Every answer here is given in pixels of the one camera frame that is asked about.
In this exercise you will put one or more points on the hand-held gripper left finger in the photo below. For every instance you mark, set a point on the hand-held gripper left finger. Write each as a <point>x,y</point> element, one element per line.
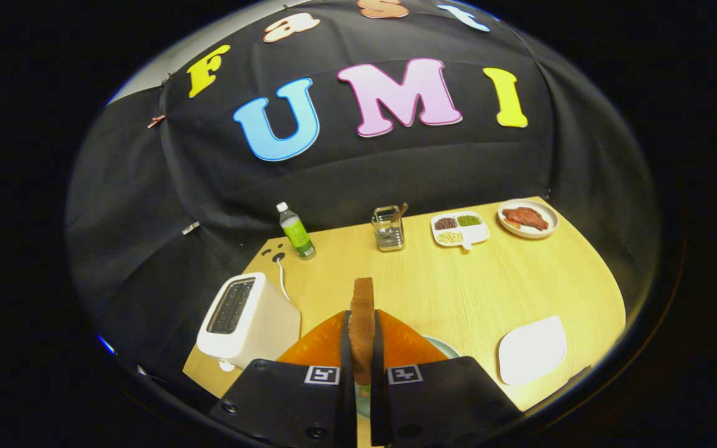
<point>346,354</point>

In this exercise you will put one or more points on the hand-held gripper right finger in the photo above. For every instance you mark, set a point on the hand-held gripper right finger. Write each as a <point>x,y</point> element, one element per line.
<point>377,354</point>

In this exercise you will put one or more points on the toast bread slice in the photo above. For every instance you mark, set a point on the toast bread slice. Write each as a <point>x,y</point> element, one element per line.
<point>363,323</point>

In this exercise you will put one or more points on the pale green round plate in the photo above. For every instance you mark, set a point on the pale green round plate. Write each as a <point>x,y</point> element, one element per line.
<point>445,348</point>

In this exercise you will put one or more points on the white toaster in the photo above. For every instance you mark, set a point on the white toaster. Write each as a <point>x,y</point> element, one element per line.
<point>265,323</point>

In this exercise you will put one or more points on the green drink bottle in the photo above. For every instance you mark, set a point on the green drink bottle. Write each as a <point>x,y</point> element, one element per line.
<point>296,233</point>

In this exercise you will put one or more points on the wooden utensil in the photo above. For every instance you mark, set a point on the wooden utensil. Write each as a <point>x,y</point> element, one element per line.
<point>401,213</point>

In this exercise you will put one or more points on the white square plate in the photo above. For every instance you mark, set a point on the white square plate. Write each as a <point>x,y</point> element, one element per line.
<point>533,351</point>

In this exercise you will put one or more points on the white divided bean dish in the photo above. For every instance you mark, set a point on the white divided bean dish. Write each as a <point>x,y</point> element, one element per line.
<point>477,233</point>

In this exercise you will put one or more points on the orange carrot piece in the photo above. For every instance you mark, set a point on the orange carrot piece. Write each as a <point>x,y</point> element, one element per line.
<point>511,222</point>

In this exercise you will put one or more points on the silver cloth clip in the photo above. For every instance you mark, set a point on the silver cloth clip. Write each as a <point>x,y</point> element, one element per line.
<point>191,228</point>

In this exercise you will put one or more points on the red meat slice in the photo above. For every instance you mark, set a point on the red meat slice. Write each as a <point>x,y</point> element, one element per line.
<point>526,218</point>

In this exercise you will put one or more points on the round white meat plate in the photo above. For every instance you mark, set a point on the round white meat plate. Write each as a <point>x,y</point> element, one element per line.
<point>548,208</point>

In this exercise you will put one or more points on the orange cloth clip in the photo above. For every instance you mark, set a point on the orange cloth clip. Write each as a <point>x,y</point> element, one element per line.
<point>157,121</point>

